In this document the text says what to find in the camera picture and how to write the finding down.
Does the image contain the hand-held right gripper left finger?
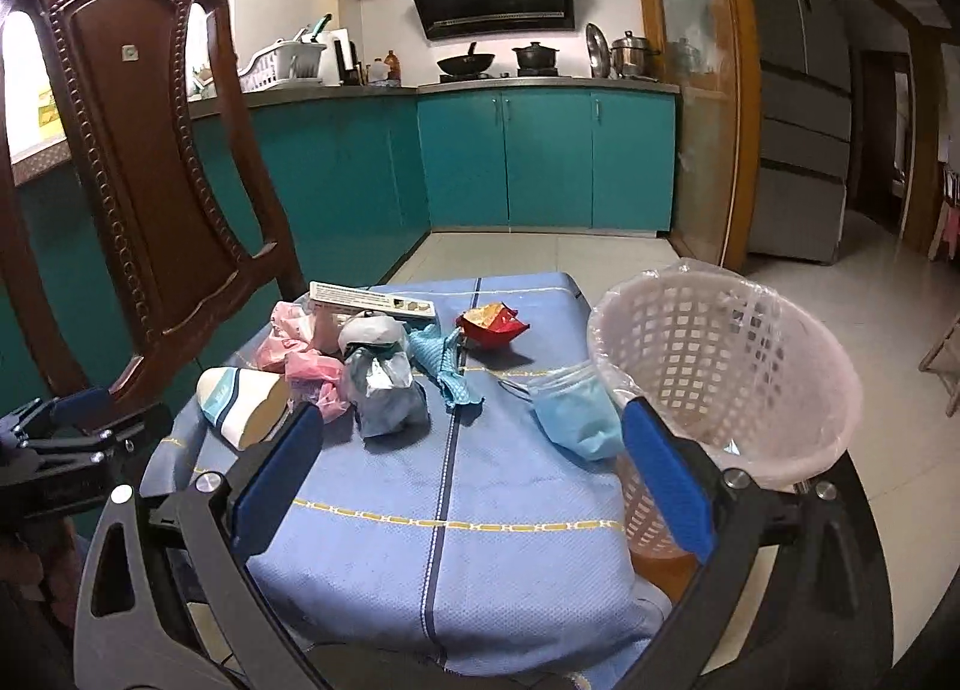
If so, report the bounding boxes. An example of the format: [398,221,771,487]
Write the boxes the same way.
[73,401,331,690]

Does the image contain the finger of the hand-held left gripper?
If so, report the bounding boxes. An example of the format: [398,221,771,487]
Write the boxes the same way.
[19,403,175,470]
[0,386,113,445]

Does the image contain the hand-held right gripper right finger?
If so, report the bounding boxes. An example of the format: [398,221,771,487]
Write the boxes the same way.
[621,394,897,690]

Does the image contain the pink plastic wastebasket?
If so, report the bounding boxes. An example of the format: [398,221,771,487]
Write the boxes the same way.
[586,262,865,560]

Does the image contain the deep pink plastic bag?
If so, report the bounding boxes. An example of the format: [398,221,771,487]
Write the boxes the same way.
[285,349,353,425]

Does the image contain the light pink plastic bag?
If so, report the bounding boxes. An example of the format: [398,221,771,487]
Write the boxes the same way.
[251,300,338,372]

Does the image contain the white and teal packet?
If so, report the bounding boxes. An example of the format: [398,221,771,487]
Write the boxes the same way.
[196,365,293,452]

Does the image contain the blue face mask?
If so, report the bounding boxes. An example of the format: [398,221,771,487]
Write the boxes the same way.
[495,360,627,462]

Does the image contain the blue tablecloth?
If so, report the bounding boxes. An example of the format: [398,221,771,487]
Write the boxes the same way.
[139,272,676,683]

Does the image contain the teal cloth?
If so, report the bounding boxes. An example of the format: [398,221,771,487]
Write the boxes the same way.
[405,325,487,412]

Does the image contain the long white cardboard box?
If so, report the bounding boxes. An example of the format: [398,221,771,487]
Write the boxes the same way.
[309,281,437,322]

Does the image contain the red snack bag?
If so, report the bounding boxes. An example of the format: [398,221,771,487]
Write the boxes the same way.
[456,301,530,348]

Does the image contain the carved wooden chair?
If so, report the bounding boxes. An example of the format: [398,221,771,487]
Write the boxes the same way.
[0,0,308,436]

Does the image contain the teal kitchen base cabinets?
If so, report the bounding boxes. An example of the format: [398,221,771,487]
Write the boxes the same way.
[0,86,680,421]

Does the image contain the grey refrigerator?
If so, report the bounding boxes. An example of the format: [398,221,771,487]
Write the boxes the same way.
[739,0,856,265]

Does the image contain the wooden framed glass door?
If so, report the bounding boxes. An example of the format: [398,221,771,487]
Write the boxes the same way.
[634,0,762,271]

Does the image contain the white dish rack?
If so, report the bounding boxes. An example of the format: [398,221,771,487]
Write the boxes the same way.
[238,37,329,92]

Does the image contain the steel stock pot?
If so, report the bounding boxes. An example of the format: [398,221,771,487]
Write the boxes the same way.
[610,30,661,80]

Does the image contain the steel pot lid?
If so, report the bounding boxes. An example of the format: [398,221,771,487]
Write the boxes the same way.
[585,22,612,80]

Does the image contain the black wok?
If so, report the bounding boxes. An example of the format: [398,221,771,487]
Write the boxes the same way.
[436,43,496,77]

